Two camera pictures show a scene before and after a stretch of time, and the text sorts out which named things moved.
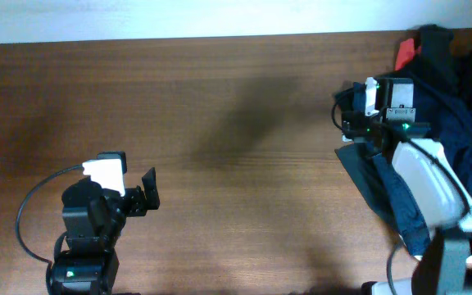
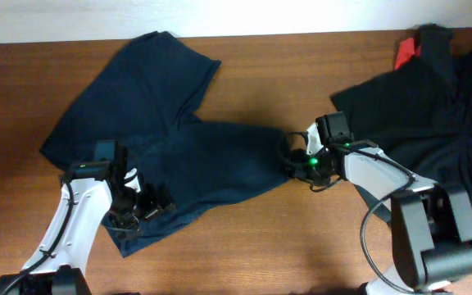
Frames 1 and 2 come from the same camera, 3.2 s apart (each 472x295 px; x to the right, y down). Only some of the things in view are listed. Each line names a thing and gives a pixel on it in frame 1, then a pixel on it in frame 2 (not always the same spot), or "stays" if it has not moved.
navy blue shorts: [462, 114] → [146, 97]
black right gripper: [356, 117] → [296, 165]
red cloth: [407, 52] stays
